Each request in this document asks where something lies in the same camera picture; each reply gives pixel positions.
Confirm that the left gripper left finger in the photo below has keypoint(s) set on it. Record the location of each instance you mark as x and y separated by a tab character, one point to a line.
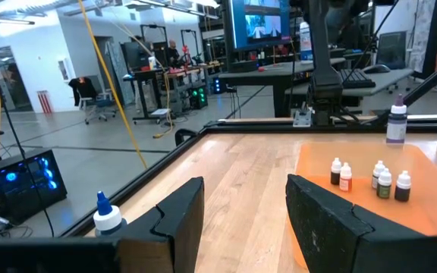
180	220

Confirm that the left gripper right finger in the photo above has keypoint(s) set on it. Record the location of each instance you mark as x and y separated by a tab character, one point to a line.
317	227

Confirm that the small red food coloring bottle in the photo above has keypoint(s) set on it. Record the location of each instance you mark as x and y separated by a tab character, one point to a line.
345	184

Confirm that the small brown food coloring bottle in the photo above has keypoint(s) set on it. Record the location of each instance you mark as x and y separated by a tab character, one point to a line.
335	177

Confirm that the large blue-tipped coloring bottle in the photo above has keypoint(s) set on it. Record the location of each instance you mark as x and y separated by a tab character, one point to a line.
106	220

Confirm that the small green food coloring bottle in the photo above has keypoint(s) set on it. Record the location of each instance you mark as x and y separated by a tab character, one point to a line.
384	189

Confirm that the small pale food coloring bottle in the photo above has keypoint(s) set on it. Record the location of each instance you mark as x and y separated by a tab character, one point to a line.
377	170

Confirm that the small black food coloring bottle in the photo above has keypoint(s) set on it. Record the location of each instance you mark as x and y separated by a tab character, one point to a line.
403	193

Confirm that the large purple-tipped coloring bottle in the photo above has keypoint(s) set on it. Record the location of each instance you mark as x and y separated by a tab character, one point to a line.
397	129

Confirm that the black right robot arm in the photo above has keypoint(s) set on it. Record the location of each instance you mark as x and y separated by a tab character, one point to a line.
322	76

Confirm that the translucent orange plastic bin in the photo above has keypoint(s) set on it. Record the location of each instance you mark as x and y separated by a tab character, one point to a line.
431	212

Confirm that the computer with green lights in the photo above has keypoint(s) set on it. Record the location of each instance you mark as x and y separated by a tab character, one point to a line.
198	96

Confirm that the cluttered workbench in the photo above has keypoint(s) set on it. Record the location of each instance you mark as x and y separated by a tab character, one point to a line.
177	74

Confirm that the black backlit keyboard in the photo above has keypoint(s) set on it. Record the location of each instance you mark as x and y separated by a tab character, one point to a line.
355	78

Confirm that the dark desk with monitor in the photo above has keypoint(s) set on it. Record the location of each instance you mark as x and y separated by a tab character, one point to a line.
279	74

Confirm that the black computer case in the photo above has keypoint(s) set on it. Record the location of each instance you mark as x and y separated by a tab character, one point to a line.
21	201

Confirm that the chair with black jacket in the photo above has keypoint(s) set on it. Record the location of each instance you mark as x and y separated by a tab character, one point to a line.
85	89

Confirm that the dark desk with keyboard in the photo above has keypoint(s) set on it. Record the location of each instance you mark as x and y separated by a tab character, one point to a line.
389	81

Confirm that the person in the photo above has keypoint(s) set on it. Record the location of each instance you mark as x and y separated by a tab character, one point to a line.
172	53

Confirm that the red tool on desk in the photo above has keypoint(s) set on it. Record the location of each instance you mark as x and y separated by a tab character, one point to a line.
261	69

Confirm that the black computer mouse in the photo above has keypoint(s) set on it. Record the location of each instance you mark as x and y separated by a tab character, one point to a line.
377	69

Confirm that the black office chair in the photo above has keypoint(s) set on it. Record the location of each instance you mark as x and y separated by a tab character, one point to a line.
391	49

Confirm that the black computer monitor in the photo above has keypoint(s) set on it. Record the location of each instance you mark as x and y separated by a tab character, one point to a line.
241	22

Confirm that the black aluminium table frame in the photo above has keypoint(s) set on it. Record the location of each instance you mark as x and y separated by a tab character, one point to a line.
146	178

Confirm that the silver mounting bracket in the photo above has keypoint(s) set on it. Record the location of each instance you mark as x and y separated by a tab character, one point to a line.
302	118

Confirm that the red white striped post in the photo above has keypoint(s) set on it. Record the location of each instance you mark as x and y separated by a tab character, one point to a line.
45	102

